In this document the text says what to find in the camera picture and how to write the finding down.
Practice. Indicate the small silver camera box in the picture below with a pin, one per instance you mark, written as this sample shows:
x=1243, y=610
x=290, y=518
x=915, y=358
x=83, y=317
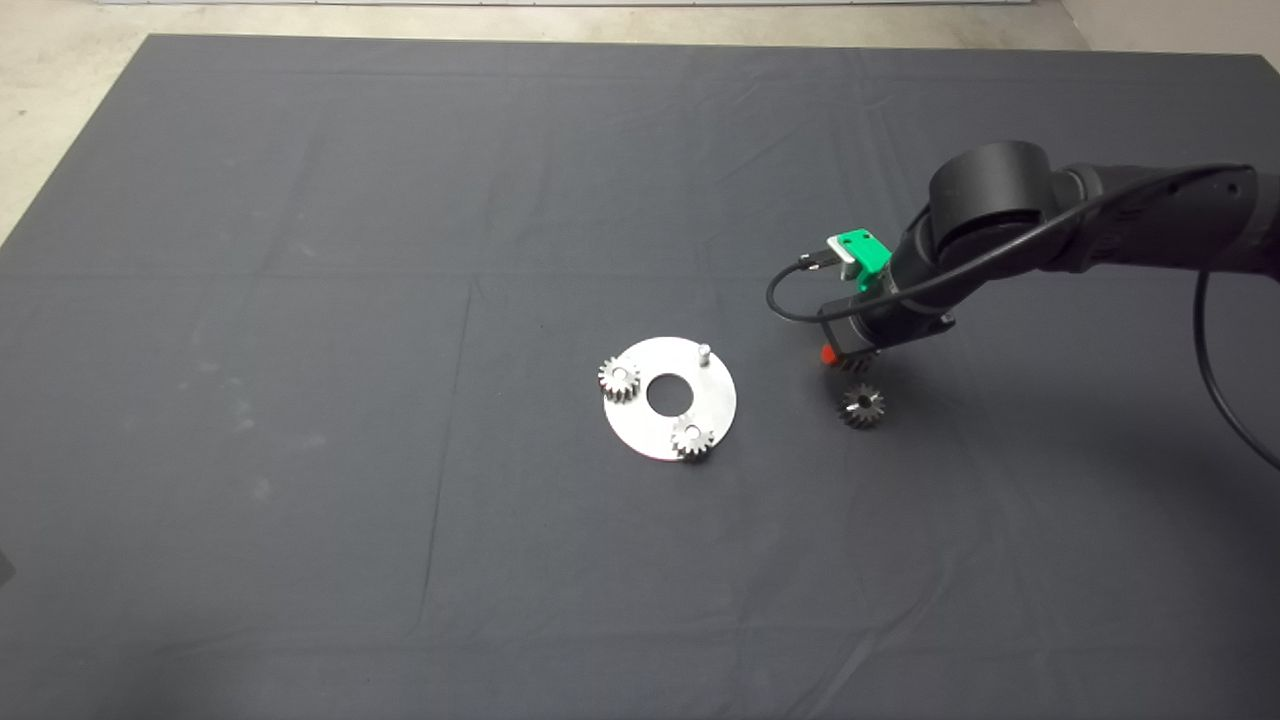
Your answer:
x=838, y=262

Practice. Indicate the small steel gear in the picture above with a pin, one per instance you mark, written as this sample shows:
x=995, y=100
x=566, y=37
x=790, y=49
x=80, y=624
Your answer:
x=619, y=380
x=691, y=438
x=861, y=406

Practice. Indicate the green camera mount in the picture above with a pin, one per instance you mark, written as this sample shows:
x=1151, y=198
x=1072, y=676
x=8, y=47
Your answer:
x=865, y=250

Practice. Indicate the dark grey table cloth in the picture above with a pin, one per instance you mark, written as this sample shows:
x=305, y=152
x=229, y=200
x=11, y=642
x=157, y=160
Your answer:
x=300, y=400

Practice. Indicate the large dark steel gear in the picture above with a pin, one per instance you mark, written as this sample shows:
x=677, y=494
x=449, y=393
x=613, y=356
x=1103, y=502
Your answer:
x=862, y=362

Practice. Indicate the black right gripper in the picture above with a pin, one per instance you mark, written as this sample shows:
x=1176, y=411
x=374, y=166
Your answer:
x=870, y=325

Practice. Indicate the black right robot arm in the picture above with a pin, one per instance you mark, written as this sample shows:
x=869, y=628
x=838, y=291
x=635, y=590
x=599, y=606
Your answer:
x=990, y=200

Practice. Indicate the round metal plate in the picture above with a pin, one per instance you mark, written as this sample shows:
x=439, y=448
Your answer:
x=640, y=430

